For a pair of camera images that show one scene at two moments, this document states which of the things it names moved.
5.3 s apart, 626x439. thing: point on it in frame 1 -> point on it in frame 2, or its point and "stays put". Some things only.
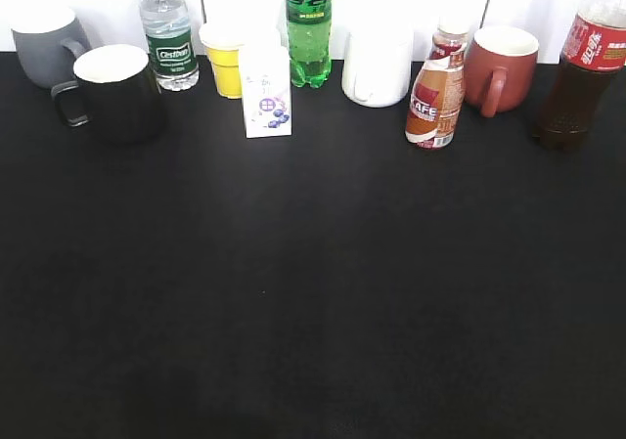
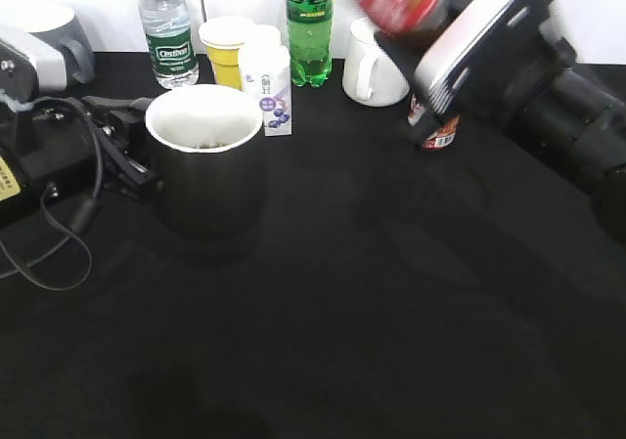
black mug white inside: (116, 91) -> (209, 151)
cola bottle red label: (595, 50) -> (402, 0)
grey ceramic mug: (49, 40) stays put
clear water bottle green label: (172, 49) stays put
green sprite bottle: (309, 13) stays put
